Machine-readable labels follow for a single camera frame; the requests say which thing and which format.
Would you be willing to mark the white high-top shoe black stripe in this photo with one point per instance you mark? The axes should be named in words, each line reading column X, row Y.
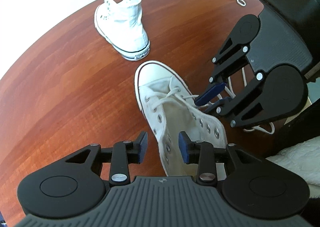
column 125, row 29

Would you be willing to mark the cream high-top shoe red stripe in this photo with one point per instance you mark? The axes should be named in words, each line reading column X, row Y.
column 155, row 74

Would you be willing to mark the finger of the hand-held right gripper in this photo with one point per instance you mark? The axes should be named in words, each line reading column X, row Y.
column 220, row 107
column 210, row 93

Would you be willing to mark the person's white fleece clothing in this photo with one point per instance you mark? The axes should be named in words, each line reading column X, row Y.
column 300, row 159

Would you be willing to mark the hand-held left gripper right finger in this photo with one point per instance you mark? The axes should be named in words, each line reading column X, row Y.
column 183, row 148

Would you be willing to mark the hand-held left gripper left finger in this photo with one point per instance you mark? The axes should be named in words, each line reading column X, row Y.
column 143, row 147

